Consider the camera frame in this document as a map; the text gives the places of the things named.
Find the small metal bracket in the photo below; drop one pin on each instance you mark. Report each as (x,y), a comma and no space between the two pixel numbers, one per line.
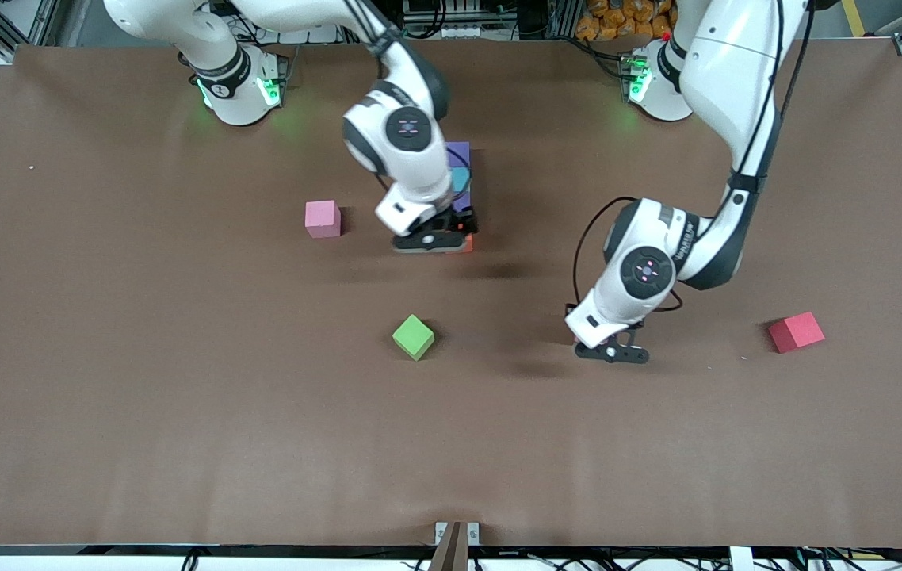
(473,533)

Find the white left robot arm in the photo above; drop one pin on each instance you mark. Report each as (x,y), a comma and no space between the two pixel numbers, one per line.
(728,79)

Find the orange foam cube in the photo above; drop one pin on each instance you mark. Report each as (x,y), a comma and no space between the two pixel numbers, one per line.
(468,244)

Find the red foam cube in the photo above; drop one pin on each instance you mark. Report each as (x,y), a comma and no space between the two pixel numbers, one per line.
(796,331)

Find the green foam cube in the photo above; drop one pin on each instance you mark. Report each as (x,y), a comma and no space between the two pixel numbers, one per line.
(413,335)

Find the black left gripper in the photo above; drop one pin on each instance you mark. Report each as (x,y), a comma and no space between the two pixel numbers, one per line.
(637,324)

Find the brown wooden post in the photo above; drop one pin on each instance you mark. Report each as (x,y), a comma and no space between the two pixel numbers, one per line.
(451,555)

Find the purple foam cube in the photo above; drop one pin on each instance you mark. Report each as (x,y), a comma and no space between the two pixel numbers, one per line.
(460,155)
(464,202)

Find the white table post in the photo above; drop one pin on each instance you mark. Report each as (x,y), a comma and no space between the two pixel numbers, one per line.
(741,559)

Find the blue foam cube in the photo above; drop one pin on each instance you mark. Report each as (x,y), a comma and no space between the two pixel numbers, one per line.
(463,181)

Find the brown paper table cover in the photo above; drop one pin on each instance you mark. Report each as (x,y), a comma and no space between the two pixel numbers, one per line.
(181,444)

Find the bag of orange items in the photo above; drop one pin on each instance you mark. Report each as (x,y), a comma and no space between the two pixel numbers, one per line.
(617,20)

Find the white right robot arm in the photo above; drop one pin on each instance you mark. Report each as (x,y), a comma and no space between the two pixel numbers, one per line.
(411,170)

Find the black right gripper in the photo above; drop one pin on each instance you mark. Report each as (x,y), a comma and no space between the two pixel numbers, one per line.
(463,221)

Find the pink foam cube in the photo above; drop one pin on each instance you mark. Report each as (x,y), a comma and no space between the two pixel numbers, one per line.
(322,218)

